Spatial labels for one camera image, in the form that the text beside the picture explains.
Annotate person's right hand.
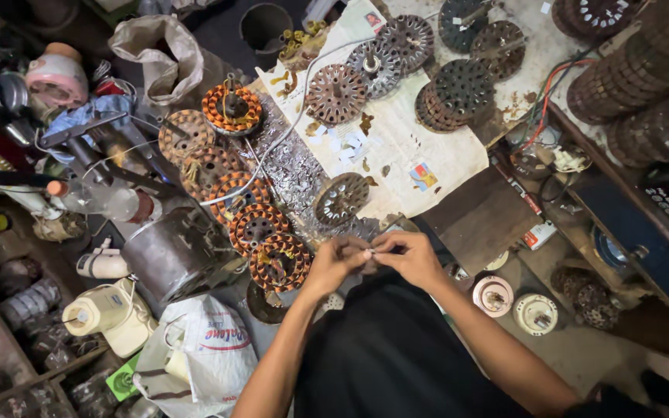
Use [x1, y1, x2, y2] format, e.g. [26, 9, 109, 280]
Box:
[369, 230, 451, 293]

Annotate person's left hand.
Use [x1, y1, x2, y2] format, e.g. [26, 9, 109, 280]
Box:
[301, 235, 374, 298]

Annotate rusty bare stator core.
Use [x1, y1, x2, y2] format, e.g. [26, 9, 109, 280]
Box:
[313, 172, 371, 227]

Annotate brown cardboard sheet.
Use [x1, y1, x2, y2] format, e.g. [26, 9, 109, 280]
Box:
[419, 165, 544, 277]

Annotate white round ceiling cap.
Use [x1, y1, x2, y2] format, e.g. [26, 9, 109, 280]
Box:
[512, 293, 559, 337]
[472, 275, 515, 318]

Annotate person's black shirt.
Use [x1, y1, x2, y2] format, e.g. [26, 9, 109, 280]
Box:
[293, 268, 535, 418]

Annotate newspaper sheet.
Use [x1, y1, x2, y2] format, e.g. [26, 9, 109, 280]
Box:
[255, 0, 491, 221]

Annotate pile of white paper slips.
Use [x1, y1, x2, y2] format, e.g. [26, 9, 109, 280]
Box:
[308, 123, 383, 166]

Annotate small white and red box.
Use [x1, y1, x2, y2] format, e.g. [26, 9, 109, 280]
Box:
[522, 219, 558, 252]

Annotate brown partly wound stator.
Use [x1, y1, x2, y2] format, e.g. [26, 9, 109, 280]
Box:
[158, 109, 217, 164]
[180, 145, 244, 201]

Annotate white plastic bag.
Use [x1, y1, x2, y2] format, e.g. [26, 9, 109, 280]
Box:
[132, 294, 260, 418]

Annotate grey metal drum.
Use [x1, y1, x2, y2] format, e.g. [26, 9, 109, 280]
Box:
[121, 207, 241, 306]

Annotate dark stacked stator cores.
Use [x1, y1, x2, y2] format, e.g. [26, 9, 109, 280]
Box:
[415, 58, 496, 134]

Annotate reddish brown stator core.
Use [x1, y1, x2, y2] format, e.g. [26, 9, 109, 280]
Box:
[304, 64, 369, 126]

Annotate small pile of rusty stators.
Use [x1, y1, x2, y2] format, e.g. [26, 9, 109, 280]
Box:
[551, 266, 623, 332]

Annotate copper wound stator with shaft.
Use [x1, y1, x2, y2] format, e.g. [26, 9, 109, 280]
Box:
[201, 73, 264, 138]

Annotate silver stator core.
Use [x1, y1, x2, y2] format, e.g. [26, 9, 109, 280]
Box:
[346, 39, 403, 101]

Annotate grey stator core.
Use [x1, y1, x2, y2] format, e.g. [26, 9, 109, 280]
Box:
[376, 14, 435, 75]

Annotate blue metal box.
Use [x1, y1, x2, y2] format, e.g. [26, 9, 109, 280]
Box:
[567, 168, 669, 314]

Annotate rusty stator core with rod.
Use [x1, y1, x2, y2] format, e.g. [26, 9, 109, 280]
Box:
[470, 20, 527, 82]

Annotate heap of yellow sleeve pieces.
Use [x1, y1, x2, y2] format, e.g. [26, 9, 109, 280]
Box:
[278, 20, 328, 61]

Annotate white plastic motor part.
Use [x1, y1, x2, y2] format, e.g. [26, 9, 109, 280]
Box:
[75, 237, 132, 281]

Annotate cream mixer appliance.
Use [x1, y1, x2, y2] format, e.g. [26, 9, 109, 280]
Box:
[62, 278, 160, 358]

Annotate black stator core with rod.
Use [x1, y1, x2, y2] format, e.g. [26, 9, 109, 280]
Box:
[438, 0, 491, 54]

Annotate green label card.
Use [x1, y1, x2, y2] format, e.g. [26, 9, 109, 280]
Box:
[105, 352, 141, 403]

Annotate clear plastic bottle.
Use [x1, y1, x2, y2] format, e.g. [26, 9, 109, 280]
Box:
[46, 177, 164, 224]

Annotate dark metal bucket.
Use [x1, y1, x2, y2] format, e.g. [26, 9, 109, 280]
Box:
[239, 3, 295, 56]

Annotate beige sack bag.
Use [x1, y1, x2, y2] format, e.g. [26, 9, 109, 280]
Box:
[107, 14, 205, 108]

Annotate large stack of rusty stators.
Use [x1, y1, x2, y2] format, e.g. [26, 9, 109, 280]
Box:
[552, 0, 669, 170]

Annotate blue cloth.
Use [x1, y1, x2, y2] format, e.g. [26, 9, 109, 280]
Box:
[42, 94, 137, 164]

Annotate crate of plastic wrapped parts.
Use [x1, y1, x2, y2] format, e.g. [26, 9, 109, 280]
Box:
[0, 255, 115, 418]

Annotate pink and white motor housing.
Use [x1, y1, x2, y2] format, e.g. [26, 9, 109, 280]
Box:
[24, 42, 90, 110]

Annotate white tube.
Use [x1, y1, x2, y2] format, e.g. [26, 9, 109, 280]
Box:
[0, 143, 62, 220]

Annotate white electric cable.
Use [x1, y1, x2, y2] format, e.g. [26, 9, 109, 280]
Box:
[200, 35, 377, 207]

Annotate red and black wires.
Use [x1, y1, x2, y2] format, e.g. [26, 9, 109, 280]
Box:
[515, 52, 599, 153]

